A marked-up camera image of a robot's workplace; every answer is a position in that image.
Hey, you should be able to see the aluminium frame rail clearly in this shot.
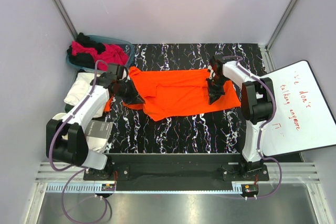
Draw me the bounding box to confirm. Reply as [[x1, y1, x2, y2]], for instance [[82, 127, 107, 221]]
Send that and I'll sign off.
[[36, 162, 320, 184]]

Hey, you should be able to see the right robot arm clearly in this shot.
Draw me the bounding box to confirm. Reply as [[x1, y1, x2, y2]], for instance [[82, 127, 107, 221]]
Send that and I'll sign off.
[[206, 56, 276, 180]]

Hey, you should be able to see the whiteboard with red writing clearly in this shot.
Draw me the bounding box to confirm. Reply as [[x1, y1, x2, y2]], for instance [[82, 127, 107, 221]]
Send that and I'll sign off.
[[262, 60, 335, 156]]

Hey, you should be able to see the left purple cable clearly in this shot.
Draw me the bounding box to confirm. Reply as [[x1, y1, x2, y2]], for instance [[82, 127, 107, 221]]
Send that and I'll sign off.
[[48, 60, 113, 222]]

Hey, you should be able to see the folded dark green t-shirt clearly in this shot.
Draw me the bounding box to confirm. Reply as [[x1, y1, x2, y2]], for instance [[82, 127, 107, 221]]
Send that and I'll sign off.
[[65, 104, 74, 113]]

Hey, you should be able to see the stack of papers and books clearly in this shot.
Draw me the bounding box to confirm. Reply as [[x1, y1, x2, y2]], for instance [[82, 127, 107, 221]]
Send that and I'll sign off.
[[85, 120, 113, 153]]

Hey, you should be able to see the yellow-green mug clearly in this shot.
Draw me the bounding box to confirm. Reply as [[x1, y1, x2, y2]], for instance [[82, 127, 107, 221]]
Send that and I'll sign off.
[[52, 112, 67, 120]]

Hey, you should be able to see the folded white t-shirt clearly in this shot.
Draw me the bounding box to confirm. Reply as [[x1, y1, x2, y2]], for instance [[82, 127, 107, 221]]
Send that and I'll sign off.
[[64, 72, 95, 106]]

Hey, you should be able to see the magenta t-shirt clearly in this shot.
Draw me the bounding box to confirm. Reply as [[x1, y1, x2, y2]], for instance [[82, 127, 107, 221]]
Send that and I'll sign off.
[[70, 41, 129, 65]]

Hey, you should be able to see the black t-shirt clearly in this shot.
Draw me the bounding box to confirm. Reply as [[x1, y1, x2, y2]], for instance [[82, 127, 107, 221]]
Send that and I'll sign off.
[[67, 33, 106, 69]]

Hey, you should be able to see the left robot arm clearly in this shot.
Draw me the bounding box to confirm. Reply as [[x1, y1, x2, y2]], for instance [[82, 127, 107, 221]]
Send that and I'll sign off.
[[46, 63, 144, 180]]

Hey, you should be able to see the orange t-shirt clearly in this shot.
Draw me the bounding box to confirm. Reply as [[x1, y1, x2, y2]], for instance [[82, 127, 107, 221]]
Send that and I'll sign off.
[[103, 66, 242, 122]]

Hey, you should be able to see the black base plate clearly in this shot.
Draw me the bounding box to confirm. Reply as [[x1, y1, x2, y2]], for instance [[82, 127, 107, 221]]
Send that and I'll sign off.
[[83, 154, 269, 193]]

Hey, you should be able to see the clear blue plastic bin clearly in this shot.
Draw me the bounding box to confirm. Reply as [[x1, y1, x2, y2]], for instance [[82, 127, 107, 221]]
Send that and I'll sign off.
[[66, 33, 135, 72]]

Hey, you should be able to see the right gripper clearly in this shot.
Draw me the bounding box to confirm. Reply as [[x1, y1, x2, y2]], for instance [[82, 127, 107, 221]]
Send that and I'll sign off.
[[205, 75, 227, 105]]

